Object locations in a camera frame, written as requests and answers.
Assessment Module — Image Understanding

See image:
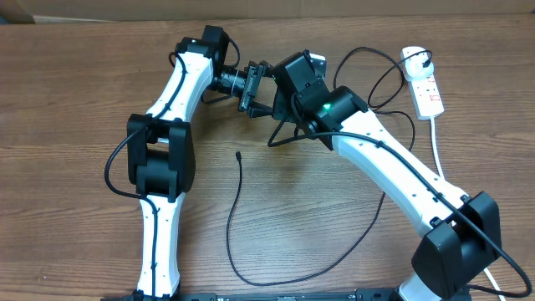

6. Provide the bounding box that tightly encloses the black USB charging cable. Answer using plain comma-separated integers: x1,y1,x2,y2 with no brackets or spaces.
226,46,434,288

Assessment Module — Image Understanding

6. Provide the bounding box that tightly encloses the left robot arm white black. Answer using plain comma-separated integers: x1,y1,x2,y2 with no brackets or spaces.
126,25,273,300

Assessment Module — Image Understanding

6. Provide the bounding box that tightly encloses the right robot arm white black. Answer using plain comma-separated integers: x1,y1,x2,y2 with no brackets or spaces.
272,51,502,300

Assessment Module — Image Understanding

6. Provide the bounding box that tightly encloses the white charger plug adapter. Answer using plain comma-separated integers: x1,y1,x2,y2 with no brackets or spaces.
400,46,435,82

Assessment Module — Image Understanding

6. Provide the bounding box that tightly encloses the white power extension strip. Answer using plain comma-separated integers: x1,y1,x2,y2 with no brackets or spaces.
409,75,445,120

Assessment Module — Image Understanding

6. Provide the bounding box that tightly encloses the white power strip cord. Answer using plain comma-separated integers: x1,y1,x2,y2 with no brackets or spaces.
429,117,507,301

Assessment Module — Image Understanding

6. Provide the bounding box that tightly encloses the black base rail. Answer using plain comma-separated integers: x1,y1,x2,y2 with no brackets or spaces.
99,287,402,301

